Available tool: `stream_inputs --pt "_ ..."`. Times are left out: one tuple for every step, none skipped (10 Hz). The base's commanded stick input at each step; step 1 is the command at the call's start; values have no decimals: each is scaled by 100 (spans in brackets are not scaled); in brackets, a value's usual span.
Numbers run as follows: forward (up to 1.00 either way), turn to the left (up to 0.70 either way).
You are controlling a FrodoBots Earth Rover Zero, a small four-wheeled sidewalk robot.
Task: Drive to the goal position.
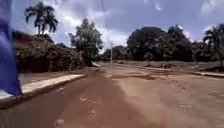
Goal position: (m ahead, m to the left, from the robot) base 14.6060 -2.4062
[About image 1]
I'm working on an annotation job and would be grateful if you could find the pale pole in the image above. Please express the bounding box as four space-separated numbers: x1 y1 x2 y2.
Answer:
109 41 114 64

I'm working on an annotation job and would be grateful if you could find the green leafy tree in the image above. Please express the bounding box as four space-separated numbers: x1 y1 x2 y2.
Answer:
68 17 104 66

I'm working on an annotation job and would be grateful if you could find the brown cobbled road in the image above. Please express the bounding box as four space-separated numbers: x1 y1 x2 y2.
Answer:
0 63 224 128

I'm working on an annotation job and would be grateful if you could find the grass verge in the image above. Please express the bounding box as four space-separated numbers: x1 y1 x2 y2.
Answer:
113 59 224 73

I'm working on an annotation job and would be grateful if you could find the group of dark trees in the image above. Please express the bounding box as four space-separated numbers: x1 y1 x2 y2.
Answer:
99 23 214 64

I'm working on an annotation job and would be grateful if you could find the overgrown earth bank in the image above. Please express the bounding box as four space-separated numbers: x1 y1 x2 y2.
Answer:
12 30 88 74

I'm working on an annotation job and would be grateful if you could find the pale concrete kerb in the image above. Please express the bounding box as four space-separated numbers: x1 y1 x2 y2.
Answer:
143 65 224 79
0 73 87 110

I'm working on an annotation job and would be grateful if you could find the dusty pavement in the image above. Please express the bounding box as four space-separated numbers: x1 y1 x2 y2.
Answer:
0 70 86 101

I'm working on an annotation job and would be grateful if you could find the palm tree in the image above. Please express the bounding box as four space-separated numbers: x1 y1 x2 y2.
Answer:
202 23 224 63
23 1 59 36

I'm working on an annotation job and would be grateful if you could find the blue wall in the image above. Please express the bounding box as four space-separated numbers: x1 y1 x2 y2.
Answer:
0 0 24 98

